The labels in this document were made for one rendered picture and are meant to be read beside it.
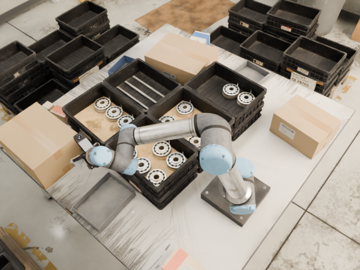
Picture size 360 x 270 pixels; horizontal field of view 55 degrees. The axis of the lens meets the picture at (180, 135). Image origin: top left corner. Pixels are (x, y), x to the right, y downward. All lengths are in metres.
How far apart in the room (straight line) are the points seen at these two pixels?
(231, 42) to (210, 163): 2.38
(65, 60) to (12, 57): 0.48
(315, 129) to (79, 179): 1.34
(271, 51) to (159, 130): 2.04
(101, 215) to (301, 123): 1.19
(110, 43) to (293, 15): 1.73
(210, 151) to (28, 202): 1.98
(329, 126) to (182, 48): 1.05
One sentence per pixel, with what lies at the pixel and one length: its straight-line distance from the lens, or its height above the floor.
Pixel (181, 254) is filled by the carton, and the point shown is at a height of 0.78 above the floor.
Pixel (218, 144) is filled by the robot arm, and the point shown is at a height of 1.36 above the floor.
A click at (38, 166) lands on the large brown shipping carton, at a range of 1.91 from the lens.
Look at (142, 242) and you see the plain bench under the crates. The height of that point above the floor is 0.70.
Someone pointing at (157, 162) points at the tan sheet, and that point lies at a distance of 1.83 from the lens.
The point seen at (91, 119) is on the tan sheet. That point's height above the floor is 0.83.
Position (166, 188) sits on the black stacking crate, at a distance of 1.72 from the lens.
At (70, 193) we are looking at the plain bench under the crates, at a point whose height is 0.70.
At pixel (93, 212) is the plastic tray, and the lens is 1.89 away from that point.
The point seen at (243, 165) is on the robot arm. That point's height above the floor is 0.97.
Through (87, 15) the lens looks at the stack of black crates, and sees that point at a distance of 3.66.
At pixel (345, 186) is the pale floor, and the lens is 2.92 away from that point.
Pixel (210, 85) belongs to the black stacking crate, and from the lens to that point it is 2.20.
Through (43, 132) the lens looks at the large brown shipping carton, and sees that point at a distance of 2.04.
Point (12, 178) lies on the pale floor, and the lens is 3.13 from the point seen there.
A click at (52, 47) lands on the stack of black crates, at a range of 3.54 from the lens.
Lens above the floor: 2.34
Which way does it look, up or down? 51 degrees down
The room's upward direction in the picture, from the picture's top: 4 degrees counter-clockwise
